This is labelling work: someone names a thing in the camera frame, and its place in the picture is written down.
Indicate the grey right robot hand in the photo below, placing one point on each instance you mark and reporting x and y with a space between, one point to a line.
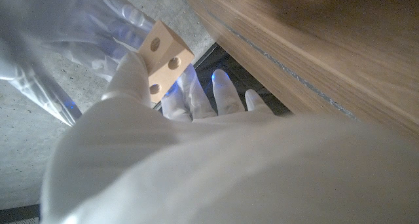
65 21

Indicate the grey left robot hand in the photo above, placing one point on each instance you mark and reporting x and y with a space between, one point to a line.
212 175

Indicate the wooden block with holes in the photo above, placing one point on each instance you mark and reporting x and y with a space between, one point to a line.
163 55

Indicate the wooden table board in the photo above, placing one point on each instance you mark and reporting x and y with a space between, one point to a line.
286 68

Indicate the grey perforated metal panel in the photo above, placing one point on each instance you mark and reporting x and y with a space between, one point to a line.
29 221

